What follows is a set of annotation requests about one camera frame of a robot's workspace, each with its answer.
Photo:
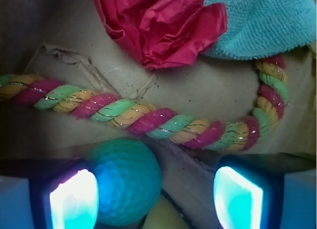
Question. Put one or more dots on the yellow object under ball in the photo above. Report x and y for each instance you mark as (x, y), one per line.
(164, 216)

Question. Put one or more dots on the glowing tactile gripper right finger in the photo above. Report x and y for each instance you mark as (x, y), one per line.
(266, 192)

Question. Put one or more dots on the multicolour twisted rope toy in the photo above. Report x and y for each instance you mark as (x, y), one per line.
(145, 119)

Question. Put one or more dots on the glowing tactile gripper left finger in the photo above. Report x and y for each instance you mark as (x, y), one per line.
(47, 194)

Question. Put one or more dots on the crumpled red tissue paper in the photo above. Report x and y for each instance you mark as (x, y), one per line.
(163, 33)

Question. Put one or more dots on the brown paper bag tray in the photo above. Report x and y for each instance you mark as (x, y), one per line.
(65, 40)

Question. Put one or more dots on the green textured ball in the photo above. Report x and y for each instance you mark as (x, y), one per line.
(129, 180)

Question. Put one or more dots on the teal microfibre cloth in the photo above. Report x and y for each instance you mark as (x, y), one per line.
(263, 28)

